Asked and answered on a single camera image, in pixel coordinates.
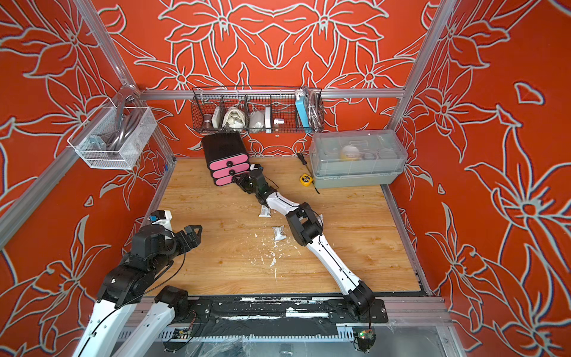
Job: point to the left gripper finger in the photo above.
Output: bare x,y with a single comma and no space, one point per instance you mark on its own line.
191,232
189,243

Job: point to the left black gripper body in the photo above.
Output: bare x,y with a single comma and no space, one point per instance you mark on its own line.
170,245

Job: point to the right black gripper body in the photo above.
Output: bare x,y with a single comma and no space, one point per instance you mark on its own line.
247,184

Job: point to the pink drawer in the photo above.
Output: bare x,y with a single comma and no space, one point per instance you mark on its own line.
223,181
230,171
228,162

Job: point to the pink bottom drawer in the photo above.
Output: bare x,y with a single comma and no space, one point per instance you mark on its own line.
223,181

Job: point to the white cookie packet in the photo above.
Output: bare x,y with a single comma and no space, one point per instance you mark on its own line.
265,212
279,233

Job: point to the black pink drawer cabinet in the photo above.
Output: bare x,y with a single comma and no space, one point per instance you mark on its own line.
222,145

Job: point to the pink top drawer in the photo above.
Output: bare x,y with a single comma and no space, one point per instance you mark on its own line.
228,162

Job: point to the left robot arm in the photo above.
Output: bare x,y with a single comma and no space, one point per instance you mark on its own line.
119,295

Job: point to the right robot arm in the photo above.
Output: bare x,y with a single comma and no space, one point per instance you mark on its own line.
307,229

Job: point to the yellow tape measure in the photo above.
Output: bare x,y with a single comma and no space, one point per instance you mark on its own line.
306,180

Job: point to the white cloth in basket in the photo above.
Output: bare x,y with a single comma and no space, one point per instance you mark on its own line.
234,118

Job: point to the grey plastic storage box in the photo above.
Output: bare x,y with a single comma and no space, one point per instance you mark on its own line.
356,158

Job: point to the blue box in basket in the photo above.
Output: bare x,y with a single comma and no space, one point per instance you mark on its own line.
301,106

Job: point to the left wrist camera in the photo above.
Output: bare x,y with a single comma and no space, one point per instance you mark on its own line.
162,218

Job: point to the black handled screwdriver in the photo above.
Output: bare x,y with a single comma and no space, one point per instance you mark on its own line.
301,158

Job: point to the black wire wall basket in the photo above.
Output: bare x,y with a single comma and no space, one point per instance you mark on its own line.
269,109

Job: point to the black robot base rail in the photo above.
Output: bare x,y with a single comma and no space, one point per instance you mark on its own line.
275,315

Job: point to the clear plastic wall bin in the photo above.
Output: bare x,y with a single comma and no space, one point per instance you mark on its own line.
113,137

